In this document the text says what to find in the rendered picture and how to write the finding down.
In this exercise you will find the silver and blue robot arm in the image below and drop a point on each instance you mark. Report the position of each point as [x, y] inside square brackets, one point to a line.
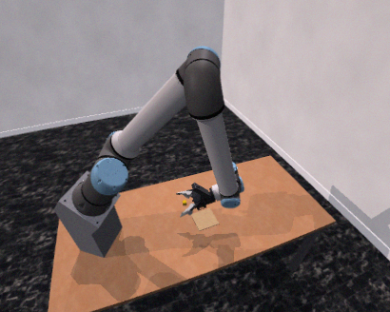
[199, 76]

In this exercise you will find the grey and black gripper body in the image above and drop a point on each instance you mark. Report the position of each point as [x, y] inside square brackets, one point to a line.
[204, 201]

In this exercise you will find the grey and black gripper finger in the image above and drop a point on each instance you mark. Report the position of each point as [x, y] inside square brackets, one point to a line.
[190, 208]
[186, 193]

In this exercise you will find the tan mat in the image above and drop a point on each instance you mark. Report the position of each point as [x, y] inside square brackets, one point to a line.
[204, 219]

